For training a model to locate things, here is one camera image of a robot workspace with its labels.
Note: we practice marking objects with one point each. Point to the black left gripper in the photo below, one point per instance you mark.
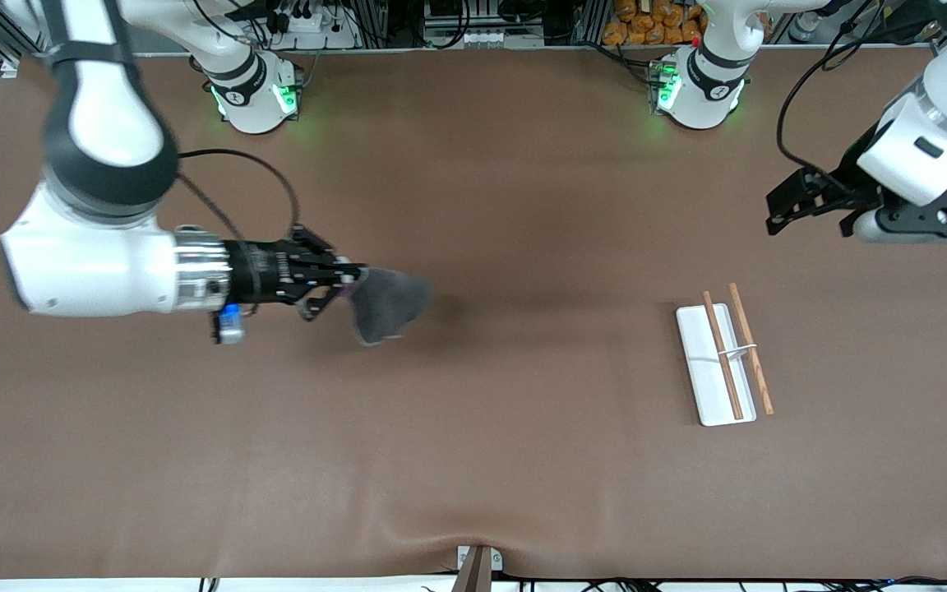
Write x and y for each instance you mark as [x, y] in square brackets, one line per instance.
[845, 191]

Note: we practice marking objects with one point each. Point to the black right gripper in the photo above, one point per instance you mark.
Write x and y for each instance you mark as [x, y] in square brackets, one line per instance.
[258, 272]

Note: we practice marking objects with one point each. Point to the brown table mat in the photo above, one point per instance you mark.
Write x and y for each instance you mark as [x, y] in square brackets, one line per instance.
[441, 427]

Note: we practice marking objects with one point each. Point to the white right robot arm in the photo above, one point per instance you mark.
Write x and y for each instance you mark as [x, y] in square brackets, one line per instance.
[87, 271]

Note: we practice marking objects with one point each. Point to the white power strip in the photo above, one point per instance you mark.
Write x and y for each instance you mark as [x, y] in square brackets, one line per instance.
[317, 25]

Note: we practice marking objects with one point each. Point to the white towel rack base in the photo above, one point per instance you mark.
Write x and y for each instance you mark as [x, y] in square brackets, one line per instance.
[699, 362]

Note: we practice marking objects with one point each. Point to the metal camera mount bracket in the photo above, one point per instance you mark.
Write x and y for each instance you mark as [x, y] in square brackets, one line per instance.
[478, 569]

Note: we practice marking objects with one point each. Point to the wooden rack rod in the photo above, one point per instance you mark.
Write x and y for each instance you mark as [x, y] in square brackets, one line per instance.
[761, 386]
[713, 325]

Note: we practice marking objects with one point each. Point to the orange snack bags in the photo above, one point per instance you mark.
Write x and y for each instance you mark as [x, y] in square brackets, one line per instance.
[646, 29]

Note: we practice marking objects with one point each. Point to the grey and purple towel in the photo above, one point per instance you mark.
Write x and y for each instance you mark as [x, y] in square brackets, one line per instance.
[391, 304]

